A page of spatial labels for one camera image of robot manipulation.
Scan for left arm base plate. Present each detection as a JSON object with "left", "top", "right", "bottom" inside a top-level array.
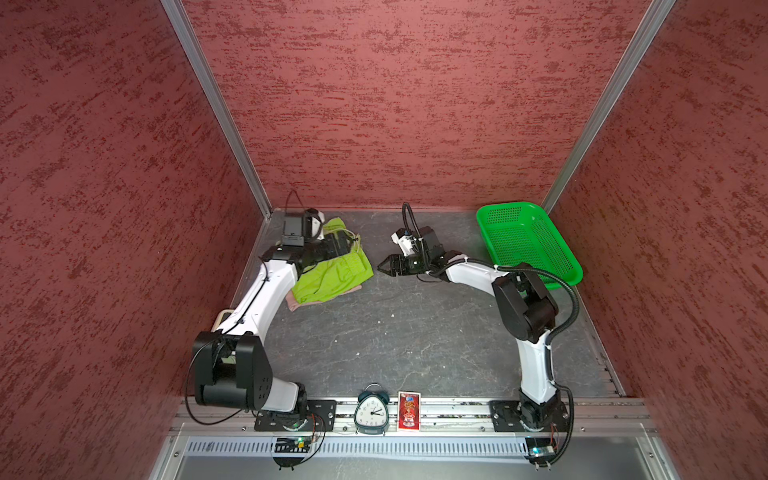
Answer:
[{"left": 254, "top": 399, "right": 338, "bottom": 433}]

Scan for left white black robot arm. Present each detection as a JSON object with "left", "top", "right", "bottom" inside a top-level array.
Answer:
[{"left": 184, "top": 209, "right": 359, "bottom": 430}]

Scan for white perforated cable duct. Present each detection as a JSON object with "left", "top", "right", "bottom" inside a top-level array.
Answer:
[{"left": 185, "top": 436, "right": 526, "bottom": 461}]

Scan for lime green shorts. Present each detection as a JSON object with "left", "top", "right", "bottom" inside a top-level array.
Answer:
[{"left": 286, "top": 217, "right": 374, "bottom": 311}]

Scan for red playing card box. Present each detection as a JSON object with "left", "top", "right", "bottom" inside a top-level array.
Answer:
[{"left": 397, "top": 391, "right": 421, "bottom": 432}]

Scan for right black corrugated cable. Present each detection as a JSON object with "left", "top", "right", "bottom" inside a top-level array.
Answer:
[{"left": 400, "top": 201, "right": 582, "bottom": 467}]

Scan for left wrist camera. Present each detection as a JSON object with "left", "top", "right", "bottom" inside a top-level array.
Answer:
[{"left": 303, "top": 208, "right": 325, "bottom": 242}]

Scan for left green circuit board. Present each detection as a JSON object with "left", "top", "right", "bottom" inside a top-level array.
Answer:
[{"left": 274, "top": 437, "right": 312, "bottom": 456}]

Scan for left aluminium corner post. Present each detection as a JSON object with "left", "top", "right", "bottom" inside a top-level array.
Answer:
[{"left": 161, "top": 0, "right": 273, "bottom": 220}]

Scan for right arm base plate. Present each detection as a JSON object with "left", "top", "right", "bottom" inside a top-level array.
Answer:
[{"left": 488, "top": 400, "right": 570, "bottom": 434}]

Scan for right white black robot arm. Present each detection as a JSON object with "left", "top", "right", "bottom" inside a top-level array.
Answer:
[{"left": 377, "top": 228, "right": 580, "bottom": 431}]

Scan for green circuit board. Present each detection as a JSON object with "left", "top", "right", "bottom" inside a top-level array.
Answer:
[
  {"left": 525, "top": 437, "right": 558, "bottom": 465},
  {"left": 274, "top": 437, "right": 312, "bottom": 456}
]

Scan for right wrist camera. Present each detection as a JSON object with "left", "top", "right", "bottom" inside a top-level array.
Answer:
[{"left": 391, "top": 228, "right": 419, "bottom": 257}]

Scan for green plastic basket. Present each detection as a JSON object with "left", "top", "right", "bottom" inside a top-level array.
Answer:
[{"left": 476, "top": 202, "right": 583, "bottom": 286}]

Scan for aluminium mounting rail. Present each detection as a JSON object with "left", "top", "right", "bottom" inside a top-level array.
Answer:
[{"left": 170, "top": 397, "right": 658, "bottom": 437}]

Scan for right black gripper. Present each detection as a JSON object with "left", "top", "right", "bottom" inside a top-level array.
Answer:
[{"left": 378, "top": 252, "right": 432, "bottom": 276}]

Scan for pink shorts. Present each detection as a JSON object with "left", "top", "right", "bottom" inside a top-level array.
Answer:
[{"left": 284, "top": 284, "right": 364, "bottom": 313}]

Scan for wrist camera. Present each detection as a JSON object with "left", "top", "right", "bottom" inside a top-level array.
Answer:
[
  {"left": 303, "top": 208, "right": 325, "bottom": 242},
  {"left": 391, "top": 228, "right": 419, "bottom": 257}
]

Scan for beige calculator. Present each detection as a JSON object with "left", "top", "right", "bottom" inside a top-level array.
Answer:
[{"left": 211, "top": 309, "right": 234, "bottom": 331}]

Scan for dark green alarm clock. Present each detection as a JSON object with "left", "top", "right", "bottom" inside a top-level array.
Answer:
[{"left": 353, "top": 383, "right": 390, "bottom": 435}]

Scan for aluminium corner post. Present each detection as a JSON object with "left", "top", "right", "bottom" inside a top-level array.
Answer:
[
  {"left": 161, "top": 0, "right": 273, "bottom": 220},
  {"left": 542, "top": 0, "right": 676, "bottom": 214}
]

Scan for right aluminium corner post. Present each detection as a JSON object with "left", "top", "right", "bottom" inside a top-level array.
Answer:
[{"left": 542, "top": 0, "right": 676, "bottom": 214}]

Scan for right green circuit board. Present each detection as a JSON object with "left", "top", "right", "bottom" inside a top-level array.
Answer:
[{"left": 525, "top": 437, "right": 558, "bottom": 465}]

